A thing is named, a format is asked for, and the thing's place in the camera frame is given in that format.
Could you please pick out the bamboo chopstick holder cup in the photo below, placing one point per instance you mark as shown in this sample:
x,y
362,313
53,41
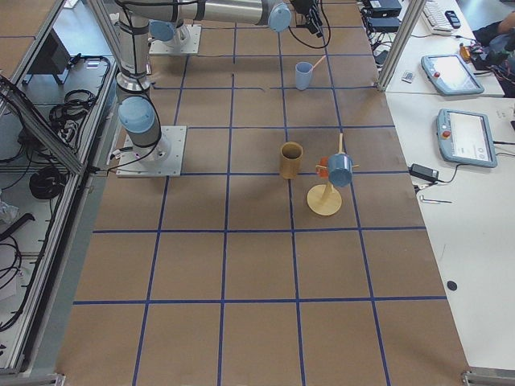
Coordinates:
x,y
291,154

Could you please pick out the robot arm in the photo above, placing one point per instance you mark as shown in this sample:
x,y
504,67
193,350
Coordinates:
x,y
172,28

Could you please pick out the light blue cup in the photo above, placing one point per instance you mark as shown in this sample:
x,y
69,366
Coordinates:
x,y
303,75

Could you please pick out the orange mug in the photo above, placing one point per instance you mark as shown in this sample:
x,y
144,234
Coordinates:
x,y
322,168

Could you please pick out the black power adapter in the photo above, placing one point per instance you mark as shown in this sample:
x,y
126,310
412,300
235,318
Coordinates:
x,y
423,172

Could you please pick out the wooden mug tree stand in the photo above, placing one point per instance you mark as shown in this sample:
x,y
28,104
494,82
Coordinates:
x,y
325,199

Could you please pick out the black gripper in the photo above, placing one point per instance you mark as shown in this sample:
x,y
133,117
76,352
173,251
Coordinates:
x,y
301,6

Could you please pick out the teach pendant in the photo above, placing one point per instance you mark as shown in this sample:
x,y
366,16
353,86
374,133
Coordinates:
x,y
450,75
465,137

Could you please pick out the white keyboard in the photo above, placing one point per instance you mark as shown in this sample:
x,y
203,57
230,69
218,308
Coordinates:
x,y
435,19

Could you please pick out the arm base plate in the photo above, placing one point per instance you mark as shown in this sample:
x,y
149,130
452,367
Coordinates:
x,y
165,160
186,41

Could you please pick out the lower teach pendant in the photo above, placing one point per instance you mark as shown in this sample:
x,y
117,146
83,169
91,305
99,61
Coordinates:
x,y
465,137

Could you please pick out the upper teach pendant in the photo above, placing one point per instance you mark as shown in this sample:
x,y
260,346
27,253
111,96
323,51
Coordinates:
x,y
450,75

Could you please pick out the aluminium frame post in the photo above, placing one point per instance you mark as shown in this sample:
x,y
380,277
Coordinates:
x,y
410,18

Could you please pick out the blue mug on stand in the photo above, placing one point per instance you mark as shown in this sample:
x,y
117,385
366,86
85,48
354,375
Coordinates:
x,y
340,170

